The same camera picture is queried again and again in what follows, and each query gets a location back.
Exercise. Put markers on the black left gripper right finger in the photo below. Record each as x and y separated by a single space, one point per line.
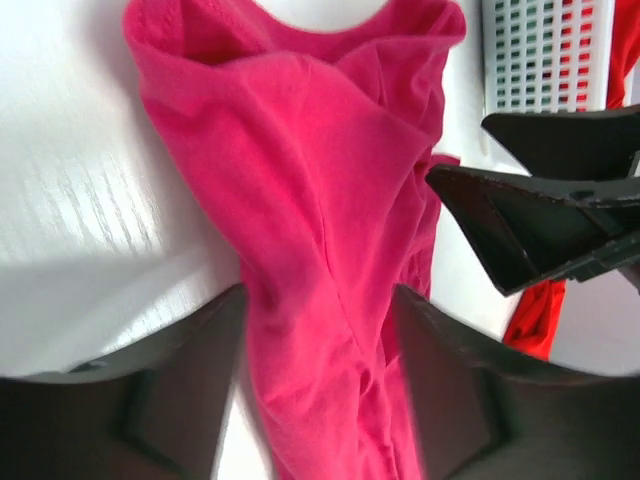
483 410

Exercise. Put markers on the white plastic laundry basket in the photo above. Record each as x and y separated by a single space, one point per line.
548 56

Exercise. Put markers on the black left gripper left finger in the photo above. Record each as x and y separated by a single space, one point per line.
152 410

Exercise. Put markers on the pink t shirt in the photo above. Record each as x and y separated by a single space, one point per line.
309 153

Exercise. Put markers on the red crumpled t shirt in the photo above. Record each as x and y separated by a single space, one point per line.
624 49

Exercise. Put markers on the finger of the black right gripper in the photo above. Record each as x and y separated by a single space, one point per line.
525 230
578 146

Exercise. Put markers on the folded red t shirt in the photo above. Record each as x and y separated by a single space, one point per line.
533 326

